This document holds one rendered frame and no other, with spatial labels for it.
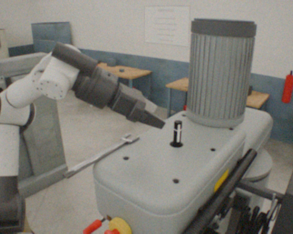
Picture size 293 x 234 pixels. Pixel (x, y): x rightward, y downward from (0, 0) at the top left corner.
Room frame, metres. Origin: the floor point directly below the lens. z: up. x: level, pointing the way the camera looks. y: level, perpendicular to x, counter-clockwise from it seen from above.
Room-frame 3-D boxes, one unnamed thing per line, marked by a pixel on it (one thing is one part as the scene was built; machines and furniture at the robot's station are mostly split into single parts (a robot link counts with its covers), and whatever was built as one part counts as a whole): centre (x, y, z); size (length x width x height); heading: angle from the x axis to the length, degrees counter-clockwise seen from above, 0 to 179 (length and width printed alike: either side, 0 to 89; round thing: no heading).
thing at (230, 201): (0.55, -0.23, 1.66); 0.12 x 0.04 x 0.04; 142
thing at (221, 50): (0.78, -0.24, 2.05); 0.20 x 0.20 x 0.32
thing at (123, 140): (0.53, 0.11, 1.89); 0.24 x 0.04 x 0.01; 144
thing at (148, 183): (0.60, -0.09, 1.81); 0.47 x 0.26 x 0.16; 142
